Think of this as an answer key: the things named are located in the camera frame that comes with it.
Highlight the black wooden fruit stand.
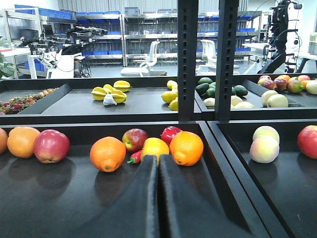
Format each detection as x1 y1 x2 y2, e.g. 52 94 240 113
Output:
0 78 317 238

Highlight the dark red apple in pile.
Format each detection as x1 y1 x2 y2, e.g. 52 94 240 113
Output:
122 128 149 152

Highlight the orange left of pile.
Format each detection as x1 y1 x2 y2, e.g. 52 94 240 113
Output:
90 136 126 172

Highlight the yellow apple in pile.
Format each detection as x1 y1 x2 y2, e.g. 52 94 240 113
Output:
141 137 170 163

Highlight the pale peach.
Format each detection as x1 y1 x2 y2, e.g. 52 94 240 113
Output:
252 125 280 143
250 141 279 164

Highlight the orange far left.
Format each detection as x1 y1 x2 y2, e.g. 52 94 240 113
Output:
0 128 8 154

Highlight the pale peach rear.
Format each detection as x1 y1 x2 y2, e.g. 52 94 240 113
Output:
252 125 280 143

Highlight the orange of pile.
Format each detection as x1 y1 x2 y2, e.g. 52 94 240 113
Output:
90 136 126 172
169 131 204 166

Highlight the red apple back middle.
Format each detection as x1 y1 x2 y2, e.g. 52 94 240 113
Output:
297 125 317 159

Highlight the red apple beside oranges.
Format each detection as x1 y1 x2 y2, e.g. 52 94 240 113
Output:
34 129 70 164

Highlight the small red chili pepper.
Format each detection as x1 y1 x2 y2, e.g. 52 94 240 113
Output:
127 150 142 164

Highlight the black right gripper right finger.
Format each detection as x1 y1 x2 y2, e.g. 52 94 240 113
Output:
159 154 252 238

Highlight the white garlic bulb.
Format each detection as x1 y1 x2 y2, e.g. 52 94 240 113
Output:
103 94 117 106

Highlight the pale peach front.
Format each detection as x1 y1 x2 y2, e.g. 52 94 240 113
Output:
250 141 279 164

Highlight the orange next to apple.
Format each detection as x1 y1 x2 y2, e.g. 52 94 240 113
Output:
7 126 40 159

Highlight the red bell pepper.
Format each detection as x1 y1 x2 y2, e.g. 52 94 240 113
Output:
160 126 182 146

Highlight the orange right of pile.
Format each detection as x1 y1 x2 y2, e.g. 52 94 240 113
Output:
169 131 204 166

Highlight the cherry tomato vine pile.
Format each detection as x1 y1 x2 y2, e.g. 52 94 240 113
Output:
0 88 57 115

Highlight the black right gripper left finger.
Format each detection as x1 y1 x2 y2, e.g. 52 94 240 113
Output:
71 155 159 238

